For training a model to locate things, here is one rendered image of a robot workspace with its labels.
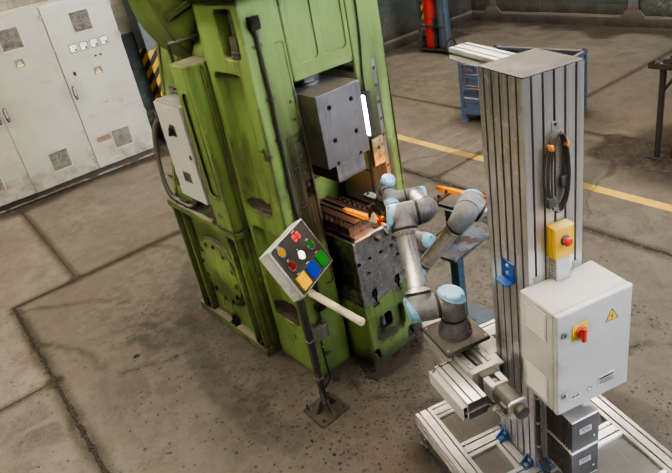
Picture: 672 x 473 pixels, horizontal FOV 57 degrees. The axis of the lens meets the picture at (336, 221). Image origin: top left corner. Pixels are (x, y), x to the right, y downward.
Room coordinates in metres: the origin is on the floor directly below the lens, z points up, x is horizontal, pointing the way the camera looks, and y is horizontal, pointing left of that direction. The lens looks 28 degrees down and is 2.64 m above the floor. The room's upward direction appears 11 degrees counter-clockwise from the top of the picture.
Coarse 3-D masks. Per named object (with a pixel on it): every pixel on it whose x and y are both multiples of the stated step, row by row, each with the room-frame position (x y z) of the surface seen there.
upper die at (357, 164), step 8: (352, 160) 3.12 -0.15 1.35; (360, 160) 3.15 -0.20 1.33; (320, 168) 3.17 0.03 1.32; (336, 168) 3.05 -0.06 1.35; (344, 168) 3.08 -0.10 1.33; (352, 168) 3.11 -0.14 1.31; (360, 168) 3.14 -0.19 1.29; (328, 176) 3.12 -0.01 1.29; (336, 176) 3.06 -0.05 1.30; (344, 176) 3.07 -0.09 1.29
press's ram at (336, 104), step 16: (320, 80) 3.32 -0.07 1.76; (336, 80) 3.26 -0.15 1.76; (352, 80) 3.20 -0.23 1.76; (304, 96) 3.10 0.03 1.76; (320, 96) 3.04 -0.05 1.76; (336, 96) 3.10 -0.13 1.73; (352, 96) 3.16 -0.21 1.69; (304, 112) 3.12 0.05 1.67; (320, 112) 3.03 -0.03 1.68; (336, 112) 3.09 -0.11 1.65; (352, 112) 3.15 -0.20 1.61; (304, 128) 3.14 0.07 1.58; (320, 128) 3.03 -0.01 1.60; (336, 128) 3.08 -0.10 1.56; (352, 128) 3.14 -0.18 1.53; (320, 144) 3.05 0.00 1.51; (336, 144) 3.07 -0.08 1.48; (352, 144) 3.13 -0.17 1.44; (368, 144) 3.19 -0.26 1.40; (320, 160) 3.07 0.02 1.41; (336, 160) 3.06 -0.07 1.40
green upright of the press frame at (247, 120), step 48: (192, 0) 3.33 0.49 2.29; (240, 0) 3.02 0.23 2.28; (240, 48) 3.03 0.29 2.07; (240, 96) 3.23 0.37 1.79; (288, 96) 3.11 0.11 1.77; (240, 144) 3.32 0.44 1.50; (288, 144) 3.07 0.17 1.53; (240, 192) 3.33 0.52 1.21; (288, 192) 3.03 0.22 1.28; (336, 288) 3.13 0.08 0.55; (288, 336) 3.23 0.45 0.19; (336, 336) 3.08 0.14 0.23
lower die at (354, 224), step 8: (328, 200) 3.42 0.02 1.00; (336, 200) 3.42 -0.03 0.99; (328, 208) 3.33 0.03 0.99; (336, 208) 3.29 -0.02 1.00; (352, 208) 3.27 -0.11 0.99; (360, 208) 3.25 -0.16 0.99; (336, 216) 3.21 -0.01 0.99; (344, 216) 3.19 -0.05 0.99; (352, 216) 3.16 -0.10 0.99; (328, 224) 3.20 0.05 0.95; (336, 224) 3.14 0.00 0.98; (344, 224) 3.11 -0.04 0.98; (352, 224) 3.09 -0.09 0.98; (360, 224) 3.10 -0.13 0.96; (368, 224) 3.13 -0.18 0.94; (344, 232) 3.08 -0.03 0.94; (352, 232) 3.06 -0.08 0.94; (360, 232) 3.10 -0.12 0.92
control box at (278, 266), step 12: (288, 228) 2.82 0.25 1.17; (300, 228) 2.80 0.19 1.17; (276, 240) 2.73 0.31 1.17; (288, 240) 2.70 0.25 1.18; (300, 240) 2.74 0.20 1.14; (312, 240) 2.79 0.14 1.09; (276, 252) 2.60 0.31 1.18; (288, 252) 2.64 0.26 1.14; (312, 252) 2.74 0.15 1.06; (324, 252) 2.79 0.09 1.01; (264, 264) 2.59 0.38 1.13; (276, 264) 2.55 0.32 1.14; (288, 264) 2.58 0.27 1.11; (300, 264) 2.63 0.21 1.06; (276, 276) 2.56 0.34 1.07; (288, 276) 2.53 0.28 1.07; (288, 288) 2.53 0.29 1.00; (300, 288) 2.52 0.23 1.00
